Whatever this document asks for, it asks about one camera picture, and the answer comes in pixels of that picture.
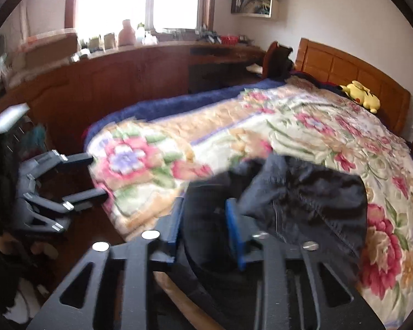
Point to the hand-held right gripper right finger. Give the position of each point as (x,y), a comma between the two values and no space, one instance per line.
(233,233)

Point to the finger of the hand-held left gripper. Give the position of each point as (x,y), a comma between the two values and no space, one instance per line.
(86,197)
(77,160)

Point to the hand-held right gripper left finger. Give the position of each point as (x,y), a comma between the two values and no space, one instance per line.
(175,223)

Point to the dark navy jacket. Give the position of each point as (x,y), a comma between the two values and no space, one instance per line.
(296,192)

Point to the floral blanket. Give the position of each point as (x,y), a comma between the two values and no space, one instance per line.
(261,127)

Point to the navy blue bed sheet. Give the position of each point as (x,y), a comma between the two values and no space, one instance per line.
(179,105)

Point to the cardboard box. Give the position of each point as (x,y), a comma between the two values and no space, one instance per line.
(48,46)

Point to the white cup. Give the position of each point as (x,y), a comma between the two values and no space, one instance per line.
(109,41)
(94,43)

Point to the pink bottle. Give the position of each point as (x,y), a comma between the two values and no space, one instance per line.
(126,34)

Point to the bright window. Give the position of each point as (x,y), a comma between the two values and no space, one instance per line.
(124,0)

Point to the wooden desk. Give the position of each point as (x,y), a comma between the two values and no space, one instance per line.
(227,58)

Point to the wooden chair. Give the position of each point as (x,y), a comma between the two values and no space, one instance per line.
(272,62)

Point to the yellow plush toy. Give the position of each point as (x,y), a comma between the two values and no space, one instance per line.
(359,96)

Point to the red basket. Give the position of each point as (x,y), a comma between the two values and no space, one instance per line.
(229,39)

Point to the wooden bed headboard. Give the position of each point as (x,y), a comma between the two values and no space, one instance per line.
(330,65)

